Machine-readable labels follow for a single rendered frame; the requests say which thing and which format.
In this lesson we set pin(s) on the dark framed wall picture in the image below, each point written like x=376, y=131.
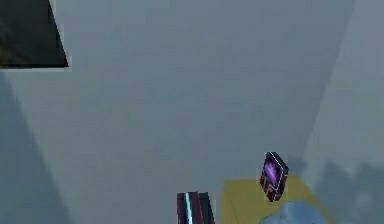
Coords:
x=26, y=33

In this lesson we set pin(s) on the dark maroon box cyan stripe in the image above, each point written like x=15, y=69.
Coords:
x=195, y=208

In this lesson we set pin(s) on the pale blue round object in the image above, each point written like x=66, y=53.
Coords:
x=293, y=214

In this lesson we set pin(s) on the yellow table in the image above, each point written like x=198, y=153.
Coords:
x=243, y=203

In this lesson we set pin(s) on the purple black handheld device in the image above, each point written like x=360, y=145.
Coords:
x=273, y=176

